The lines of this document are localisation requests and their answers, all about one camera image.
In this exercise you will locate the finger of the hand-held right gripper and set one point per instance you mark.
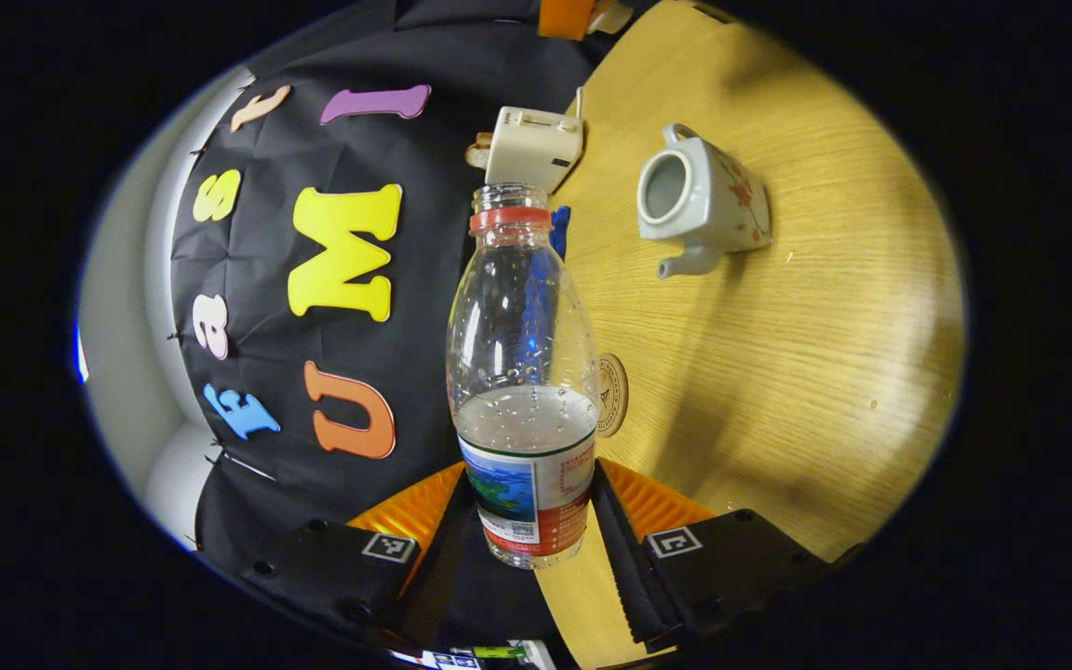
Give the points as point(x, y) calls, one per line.
point(564, 17)

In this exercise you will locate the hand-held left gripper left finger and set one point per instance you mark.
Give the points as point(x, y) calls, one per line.
point(438, 558)

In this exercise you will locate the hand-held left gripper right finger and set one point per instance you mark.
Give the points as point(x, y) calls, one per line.
point(624, 558)

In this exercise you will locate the round wooden coaster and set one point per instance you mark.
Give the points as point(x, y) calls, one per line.
point(612, 395)

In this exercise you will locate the clear plastic water bottle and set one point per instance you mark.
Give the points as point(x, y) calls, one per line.
point(522, 372)

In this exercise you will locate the white ceramic teacup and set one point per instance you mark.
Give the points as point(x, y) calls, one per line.
point(717, 200)

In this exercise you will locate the white toaster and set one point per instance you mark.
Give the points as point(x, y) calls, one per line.
point(536, 149)

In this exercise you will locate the toasted bread slice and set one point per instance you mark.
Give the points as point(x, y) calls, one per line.
point(478, 151)

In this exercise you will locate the black backdrop cloth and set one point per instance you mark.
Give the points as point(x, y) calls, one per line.
point(424, 140)

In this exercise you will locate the blue folded towel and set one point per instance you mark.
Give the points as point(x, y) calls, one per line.
point(560, 233)

